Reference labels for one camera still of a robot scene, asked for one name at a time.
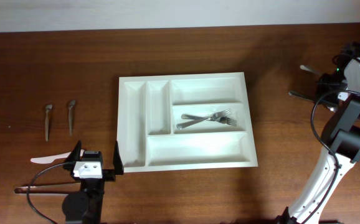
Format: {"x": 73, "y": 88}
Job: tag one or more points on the white plastic cutlery tray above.
{"x": 150, "y": 107}

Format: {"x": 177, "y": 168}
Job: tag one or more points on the metal tablespoon dark handle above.
{"x": 301, "y": 97}

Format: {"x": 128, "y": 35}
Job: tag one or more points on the small metal teaspoon right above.
{"x": 70, "y": 107}

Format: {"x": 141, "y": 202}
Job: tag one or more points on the metal tablespoon silver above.
{"x": 311, "y": 70}

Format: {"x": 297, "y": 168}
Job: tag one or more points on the metal fork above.
{"x": 222, "y": 120}
{"x": 196, "y": 121}

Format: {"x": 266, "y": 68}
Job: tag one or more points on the pink plastic knife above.
{"x": 49, "y": 159}

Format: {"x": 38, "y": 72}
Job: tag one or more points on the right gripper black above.
{"x": 322, "y": 96}

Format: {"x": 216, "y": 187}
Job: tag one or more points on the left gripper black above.
{"x": 109, "y": 174}

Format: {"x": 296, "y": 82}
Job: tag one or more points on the small metal teaspoon left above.
{"x": 48, "y": 108}

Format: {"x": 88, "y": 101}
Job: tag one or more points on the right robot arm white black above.
{"x": 340, "y": 141}

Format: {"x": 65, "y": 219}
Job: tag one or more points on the metal tongs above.
{"x": 48, "y": 189}

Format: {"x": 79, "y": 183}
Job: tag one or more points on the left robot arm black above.
{"x": 85, "y": 205}

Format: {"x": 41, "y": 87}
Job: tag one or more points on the small metal teaspoon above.
{"x": 48, "y": 108}
{"x": 70, "y": 107}

